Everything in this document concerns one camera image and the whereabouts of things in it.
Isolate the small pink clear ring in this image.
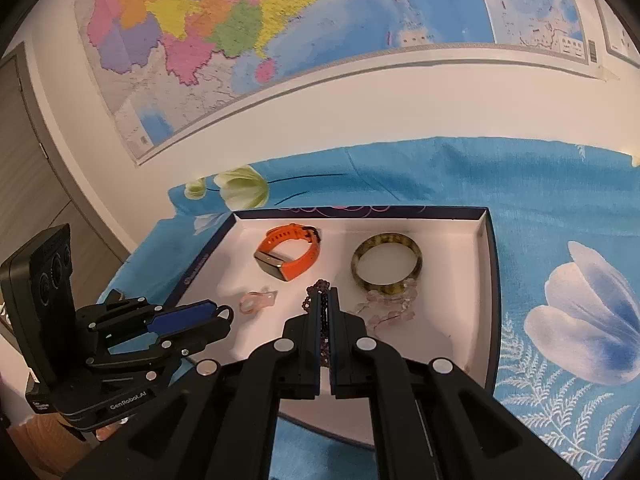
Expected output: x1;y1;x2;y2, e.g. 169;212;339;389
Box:
239;287;279;315

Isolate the light wooden object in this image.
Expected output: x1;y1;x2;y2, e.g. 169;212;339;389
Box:
7;410;101;480

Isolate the pink crystal bead bracelet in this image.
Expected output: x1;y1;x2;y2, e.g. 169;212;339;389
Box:
355;277;418;328

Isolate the colourful wall map poster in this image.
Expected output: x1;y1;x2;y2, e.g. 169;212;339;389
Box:
75;0;621;168

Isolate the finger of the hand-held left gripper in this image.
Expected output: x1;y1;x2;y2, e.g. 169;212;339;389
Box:
76;290;235;337
91;324;232;369

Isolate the green mottled bangle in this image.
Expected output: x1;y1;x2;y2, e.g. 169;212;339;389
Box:
351;233;425;297

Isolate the grey door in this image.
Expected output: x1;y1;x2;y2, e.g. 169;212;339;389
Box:
0;42;136;311

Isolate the white wall socket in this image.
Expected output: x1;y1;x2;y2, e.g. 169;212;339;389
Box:
592;0;640;68

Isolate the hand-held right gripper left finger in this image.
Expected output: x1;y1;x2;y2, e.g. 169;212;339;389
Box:
62;287;323;480

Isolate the orange smartwatch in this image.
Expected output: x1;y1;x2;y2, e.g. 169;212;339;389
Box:
254;223;323;282

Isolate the blue floral cloth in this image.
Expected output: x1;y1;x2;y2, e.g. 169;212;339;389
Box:
100;135;640;480

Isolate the dark purple bead bracelet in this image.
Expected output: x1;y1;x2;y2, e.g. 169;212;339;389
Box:
301;280;333;368

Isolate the dark blue shallow box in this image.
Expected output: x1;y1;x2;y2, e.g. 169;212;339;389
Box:
181;205;502;448

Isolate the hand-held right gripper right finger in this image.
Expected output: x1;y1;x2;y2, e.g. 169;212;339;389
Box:
328;287;583;480

